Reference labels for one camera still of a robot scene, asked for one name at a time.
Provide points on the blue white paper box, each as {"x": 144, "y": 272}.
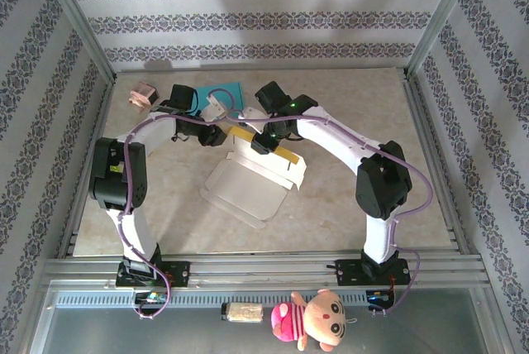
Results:
{"x": 203, "y": 92}

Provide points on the yellow white paper box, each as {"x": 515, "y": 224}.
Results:
{"x": 248, "y": 188}

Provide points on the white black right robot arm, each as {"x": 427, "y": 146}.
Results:
{"x": 380, "y": 188}

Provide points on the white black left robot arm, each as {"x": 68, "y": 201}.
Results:
{"x": 107, "y": 188}

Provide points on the small pink toy box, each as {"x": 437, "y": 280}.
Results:
{"x": 142, "y": 95}

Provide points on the white roll with black cap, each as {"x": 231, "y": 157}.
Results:
{"x": 244, "y": 312}

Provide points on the pink plush doll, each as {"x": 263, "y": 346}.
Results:
{"x": 314, "y": 321}

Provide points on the small circuit board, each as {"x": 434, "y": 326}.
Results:
{"x": 378, "y": 297}
{"x": 151, "y": 297}

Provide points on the grey metal shelf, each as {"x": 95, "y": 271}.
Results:
{"x": 124, "y": 333}

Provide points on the aluminium side rail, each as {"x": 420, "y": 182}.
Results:
{"x": 100, "y": 122}
{"x": 423, "y": 122}

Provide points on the aluminium cross rail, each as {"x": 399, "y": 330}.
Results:
{"x": 264, "y": 273}

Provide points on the aluminium frame post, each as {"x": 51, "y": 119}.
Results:
{"x": 440, "y": 19}
{"x": 76, "y": 19}

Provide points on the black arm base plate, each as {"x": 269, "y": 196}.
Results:
{"x": 347, "y": 272}
{"x": 179, "y": 273}

